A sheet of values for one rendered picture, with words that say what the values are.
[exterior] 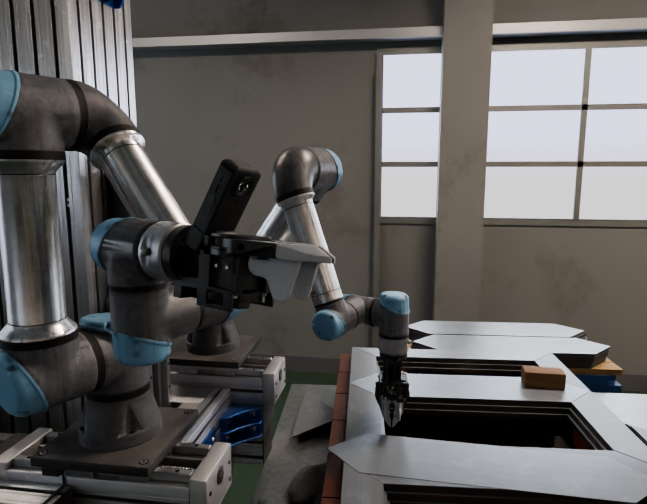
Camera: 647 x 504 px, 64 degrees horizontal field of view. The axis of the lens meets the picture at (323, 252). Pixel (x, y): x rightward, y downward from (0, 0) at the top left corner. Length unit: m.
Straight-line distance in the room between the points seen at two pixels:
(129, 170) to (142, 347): 0.31
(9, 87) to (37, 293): 0.31
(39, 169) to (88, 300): 0.40
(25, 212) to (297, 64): 3.17
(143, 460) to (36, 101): 0.61
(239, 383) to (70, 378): 0.62
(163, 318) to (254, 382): 0.77
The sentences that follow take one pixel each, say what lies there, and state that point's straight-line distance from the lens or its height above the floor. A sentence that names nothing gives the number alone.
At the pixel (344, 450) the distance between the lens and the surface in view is 1.35.
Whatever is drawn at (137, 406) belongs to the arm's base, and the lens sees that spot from 1.06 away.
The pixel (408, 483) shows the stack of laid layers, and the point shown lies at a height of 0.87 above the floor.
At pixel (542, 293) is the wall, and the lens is 3.99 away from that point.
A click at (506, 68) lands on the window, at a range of 3.86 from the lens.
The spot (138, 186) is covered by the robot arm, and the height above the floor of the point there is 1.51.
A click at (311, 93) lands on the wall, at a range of 3.86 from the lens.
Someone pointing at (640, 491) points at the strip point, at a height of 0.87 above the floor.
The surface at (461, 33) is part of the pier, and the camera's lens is 3.68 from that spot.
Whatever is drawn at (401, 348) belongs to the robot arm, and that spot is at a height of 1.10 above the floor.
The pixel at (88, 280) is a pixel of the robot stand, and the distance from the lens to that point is 1.22.
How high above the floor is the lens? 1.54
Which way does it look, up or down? 9 degrees down
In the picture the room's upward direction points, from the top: straight up
